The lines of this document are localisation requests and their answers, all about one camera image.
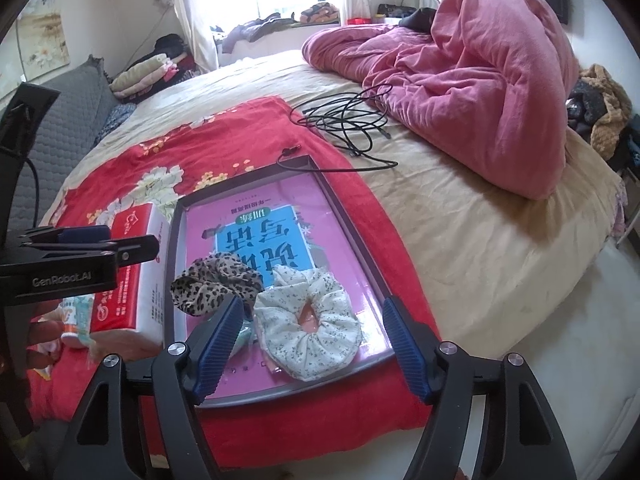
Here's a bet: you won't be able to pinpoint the black garment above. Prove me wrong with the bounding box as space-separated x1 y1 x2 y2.
398 7 438 31

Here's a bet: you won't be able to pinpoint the white vitamin bottle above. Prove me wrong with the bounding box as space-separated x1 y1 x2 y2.
60 294 98 348

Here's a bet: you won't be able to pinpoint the leopard print scrunchie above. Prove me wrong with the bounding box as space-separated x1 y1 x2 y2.
170 252 265 317

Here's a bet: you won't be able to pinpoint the dark grey tray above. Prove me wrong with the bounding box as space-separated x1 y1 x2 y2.
164 154 401 411

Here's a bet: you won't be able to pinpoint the pink and blue book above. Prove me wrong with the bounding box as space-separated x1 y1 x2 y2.
182 180 396 401

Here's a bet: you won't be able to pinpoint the brown fuzzy garment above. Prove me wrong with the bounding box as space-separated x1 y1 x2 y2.
567 64 633 161

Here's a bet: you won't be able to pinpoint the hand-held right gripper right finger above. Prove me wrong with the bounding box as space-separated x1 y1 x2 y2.
382 295 581 480

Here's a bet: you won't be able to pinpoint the red tissue pack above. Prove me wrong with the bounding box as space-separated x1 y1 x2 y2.
87 202 173 363

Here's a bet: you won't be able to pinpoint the red floral blanket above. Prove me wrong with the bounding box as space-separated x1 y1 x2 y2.
30 96 443 468

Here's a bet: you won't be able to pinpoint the pile of folded clothes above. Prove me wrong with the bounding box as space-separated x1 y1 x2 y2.
109 34 201 101

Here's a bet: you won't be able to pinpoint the white floral scrunchie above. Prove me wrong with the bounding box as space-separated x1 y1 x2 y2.
252 266 363 381

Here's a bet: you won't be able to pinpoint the pink duvet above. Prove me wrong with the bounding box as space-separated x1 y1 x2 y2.
301 0 581 200

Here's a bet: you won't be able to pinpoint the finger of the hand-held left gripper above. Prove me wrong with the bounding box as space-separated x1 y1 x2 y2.
25 234 161 267
22 225 113 248

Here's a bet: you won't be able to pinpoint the blue patterned cloth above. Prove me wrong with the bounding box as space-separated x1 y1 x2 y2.
95 102 138 141

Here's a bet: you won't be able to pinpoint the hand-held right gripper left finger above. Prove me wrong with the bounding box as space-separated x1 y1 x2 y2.
52 294 246 480

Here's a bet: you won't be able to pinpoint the floral wall painting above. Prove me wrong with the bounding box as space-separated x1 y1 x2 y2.
0 0 76 98

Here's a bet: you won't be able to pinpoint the cream bed sheet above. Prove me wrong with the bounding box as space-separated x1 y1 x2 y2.
40 50 626 351

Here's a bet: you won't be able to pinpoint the coiled black cable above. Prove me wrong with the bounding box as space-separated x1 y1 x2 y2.
291 85 401 171

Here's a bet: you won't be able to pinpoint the thin black cable with plug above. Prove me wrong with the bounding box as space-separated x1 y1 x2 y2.
276 146 361 175

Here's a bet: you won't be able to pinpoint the grey quilted headboard cover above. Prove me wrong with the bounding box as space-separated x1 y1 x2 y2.
0 57 121 233

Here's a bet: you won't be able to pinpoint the person's left hand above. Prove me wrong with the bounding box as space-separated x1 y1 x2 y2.
22 316 64 377

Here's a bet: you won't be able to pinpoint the clothes on windowsill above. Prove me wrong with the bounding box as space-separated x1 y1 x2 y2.
212 2 341 53

